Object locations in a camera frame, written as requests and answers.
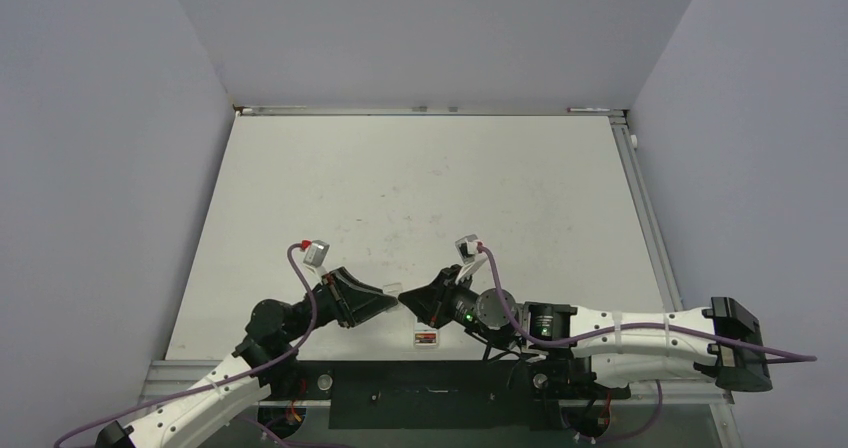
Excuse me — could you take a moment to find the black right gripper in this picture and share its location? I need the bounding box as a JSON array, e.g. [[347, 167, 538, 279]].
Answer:
[[400, 262, 513, 348]]

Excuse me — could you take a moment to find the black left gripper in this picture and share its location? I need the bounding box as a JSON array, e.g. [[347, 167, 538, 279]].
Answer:
[[283, 266, 398, 342]]

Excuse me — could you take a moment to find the white battery compartment cover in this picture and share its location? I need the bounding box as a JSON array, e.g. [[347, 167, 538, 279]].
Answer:
[[382, 283, 404, 298]]

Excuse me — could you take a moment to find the white red remote control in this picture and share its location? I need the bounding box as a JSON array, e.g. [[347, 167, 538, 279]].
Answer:
[[412, 322, 440, 349]]

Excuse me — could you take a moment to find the red orange battery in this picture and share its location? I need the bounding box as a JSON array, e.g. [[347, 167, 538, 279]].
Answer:
[[414, 333, 437, 343]]

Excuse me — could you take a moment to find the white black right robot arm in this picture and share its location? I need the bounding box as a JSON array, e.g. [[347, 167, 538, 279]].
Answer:
[[399, 265, 773, 396]]

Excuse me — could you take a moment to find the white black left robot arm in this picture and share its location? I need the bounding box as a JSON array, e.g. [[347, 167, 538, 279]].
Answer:
[[95, 268, 398, 447]]

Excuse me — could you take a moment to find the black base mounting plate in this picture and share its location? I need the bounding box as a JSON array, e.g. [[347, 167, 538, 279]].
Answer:
[[258, 360, 631, 430]]

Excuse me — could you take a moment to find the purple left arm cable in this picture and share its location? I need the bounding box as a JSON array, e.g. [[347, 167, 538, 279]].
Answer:
[[52, 240, 321, 448]]

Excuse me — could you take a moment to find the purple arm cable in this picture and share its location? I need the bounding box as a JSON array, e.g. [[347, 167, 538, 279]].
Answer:
[[52, 240, 321, 448], [476, 244, 818, 365]]

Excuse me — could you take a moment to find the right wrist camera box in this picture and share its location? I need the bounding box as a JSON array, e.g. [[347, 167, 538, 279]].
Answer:
[[455, 234, 488, 284]]

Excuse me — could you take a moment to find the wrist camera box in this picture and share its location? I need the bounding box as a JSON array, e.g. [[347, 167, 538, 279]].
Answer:
[[301, 240, 330, 268], [455, 234, 488, 284]]

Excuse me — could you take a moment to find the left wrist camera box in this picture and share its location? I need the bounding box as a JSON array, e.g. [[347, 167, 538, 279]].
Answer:
[[301, 240, 330, 268]]

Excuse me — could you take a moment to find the aluminium back table rail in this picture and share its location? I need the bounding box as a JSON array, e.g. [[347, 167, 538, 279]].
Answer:
[[234, 105, 626, 118]]

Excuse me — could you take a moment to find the aluminium table edge rail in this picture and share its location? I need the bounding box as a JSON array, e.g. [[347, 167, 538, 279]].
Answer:
[[609, 111, 683, 311]]

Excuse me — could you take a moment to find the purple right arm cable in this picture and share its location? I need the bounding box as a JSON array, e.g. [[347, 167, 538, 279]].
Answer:
[[476, 244, 818, 365]]

